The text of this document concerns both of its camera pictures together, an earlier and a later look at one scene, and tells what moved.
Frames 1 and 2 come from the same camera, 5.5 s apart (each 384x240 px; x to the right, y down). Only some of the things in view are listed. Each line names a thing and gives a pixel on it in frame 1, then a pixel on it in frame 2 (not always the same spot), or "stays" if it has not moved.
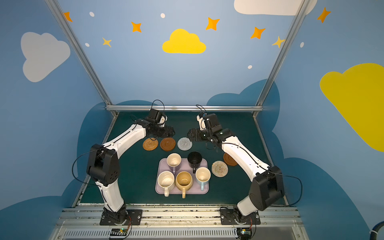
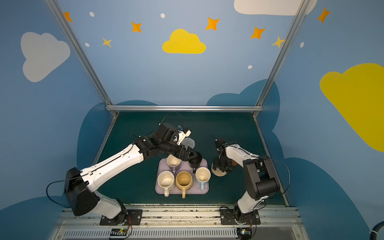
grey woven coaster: x=184 y=143 stays
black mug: x=194 y=159 stays
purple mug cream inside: x=173 y=161 stays
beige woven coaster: x=219 y=168 stays
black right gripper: x=198 y=134 -> x=222 y=163
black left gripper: x=165 y=130 -> x=186 y=153
